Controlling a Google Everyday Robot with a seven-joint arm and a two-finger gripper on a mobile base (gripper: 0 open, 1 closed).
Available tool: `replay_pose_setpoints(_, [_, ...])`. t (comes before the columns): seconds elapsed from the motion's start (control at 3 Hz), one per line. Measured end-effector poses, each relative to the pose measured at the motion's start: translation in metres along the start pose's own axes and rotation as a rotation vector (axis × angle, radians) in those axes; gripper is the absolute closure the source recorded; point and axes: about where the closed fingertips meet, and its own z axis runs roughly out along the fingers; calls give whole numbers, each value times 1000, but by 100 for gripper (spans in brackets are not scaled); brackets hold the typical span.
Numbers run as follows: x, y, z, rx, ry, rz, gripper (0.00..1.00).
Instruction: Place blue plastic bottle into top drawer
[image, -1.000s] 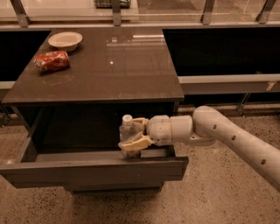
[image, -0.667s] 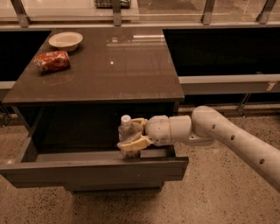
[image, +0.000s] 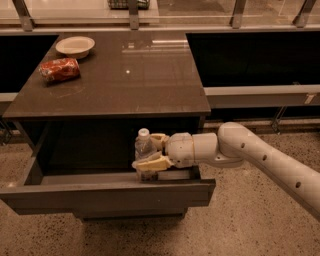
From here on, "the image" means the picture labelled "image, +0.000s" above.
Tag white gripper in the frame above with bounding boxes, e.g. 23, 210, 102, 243
132, 133, 194, 172

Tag grey cabinet with dark top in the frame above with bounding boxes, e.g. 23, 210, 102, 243
2, 30, 212, 221

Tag dark low bench left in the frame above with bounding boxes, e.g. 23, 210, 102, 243
0, 35, 57, 113

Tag dark low bench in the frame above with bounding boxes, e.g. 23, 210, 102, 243
186, 31, 320, 122
0, 35, 57, 113

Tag metal railing post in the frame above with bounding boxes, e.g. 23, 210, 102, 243
292, 0, 317, 28
229, 0, 247, 29
128, 0, 139, 30
12, 0, 35, 32

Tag open grey top drawer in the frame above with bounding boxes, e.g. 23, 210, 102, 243
1, 123, 216, 219

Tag wire basket behind glass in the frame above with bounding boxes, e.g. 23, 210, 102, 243
107, 0, 150, 10

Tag clear plastic water bottle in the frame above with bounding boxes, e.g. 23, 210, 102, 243
135, 128, 157, 181

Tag red crumpled snack bag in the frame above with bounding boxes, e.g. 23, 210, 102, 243
39, 58, 80, 82

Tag dark low bench right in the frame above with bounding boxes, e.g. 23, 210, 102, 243
186, 31, 320, 122

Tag white ceramic bowl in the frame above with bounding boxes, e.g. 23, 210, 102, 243
55, 36, 95, 59

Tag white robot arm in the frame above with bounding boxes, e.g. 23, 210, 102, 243
132, 122, 320, 219

